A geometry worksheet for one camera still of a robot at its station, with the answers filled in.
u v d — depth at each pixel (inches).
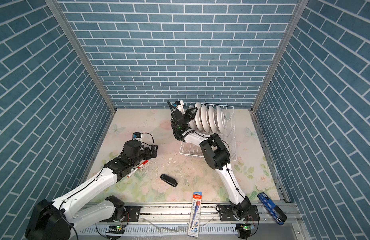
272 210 29.0
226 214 29.0
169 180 32.4
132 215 29.0
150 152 29.6
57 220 15.0
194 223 27.8
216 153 23.9
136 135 28.5
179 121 29.7
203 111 38.8
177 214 29.7
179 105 34.2
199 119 37.1
